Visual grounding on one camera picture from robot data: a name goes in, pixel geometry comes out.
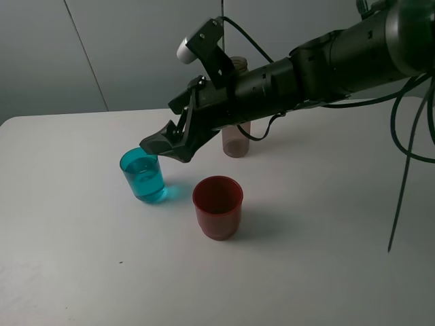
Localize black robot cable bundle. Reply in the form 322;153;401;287
220;0;435;253

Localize white wrist camera on bracket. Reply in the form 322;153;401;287
176;16;234;89

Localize teal translucent plastic cup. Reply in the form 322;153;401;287
120;147;165;203

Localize clear plastic water bottle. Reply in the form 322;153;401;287
222;56;249;158

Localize red plastic cup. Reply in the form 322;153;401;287
192;176;244;241

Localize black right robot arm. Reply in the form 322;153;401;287
140;1;434;163

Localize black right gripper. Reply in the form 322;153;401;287
139;66;245;163

